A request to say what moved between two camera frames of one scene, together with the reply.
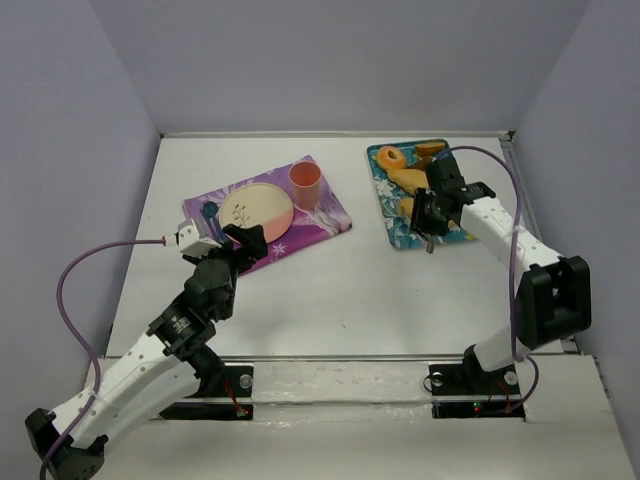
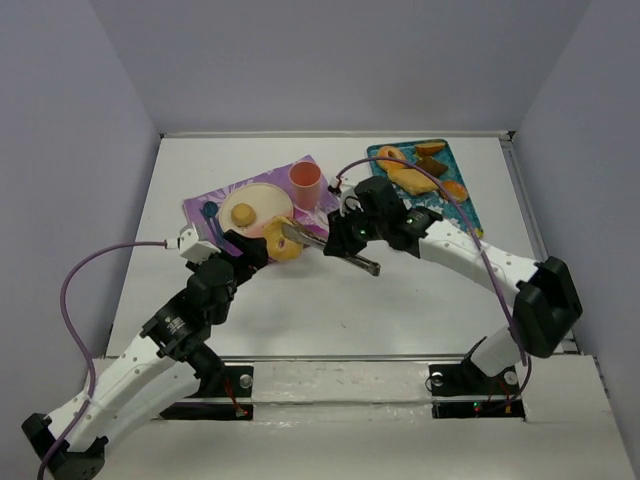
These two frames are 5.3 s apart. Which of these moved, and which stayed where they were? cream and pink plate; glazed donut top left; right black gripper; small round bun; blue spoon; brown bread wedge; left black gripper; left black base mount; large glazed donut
Moved: large glazed donut; right black gripper; small round bun
Stayed: left black base mount; left black gripper; glazed donut top left; brown bread wedge; cream and pink plate; blue spoon
